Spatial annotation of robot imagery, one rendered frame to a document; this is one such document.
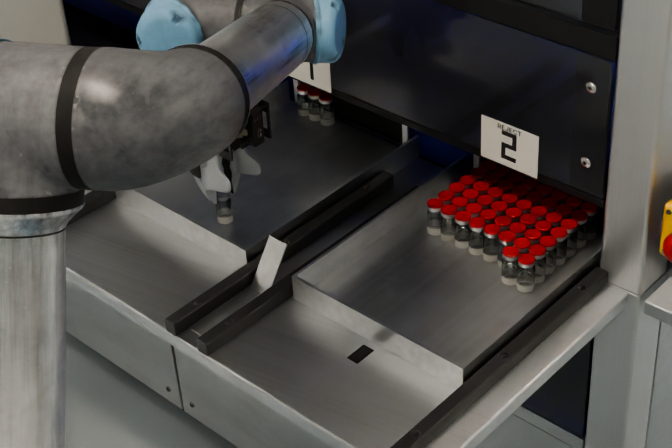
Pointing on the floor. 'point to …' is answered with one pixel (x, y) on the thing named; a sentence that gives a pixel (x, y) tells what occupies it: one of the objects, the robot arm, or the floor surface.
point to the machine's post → (635, 201)
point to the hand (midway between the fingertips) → (219, 187)
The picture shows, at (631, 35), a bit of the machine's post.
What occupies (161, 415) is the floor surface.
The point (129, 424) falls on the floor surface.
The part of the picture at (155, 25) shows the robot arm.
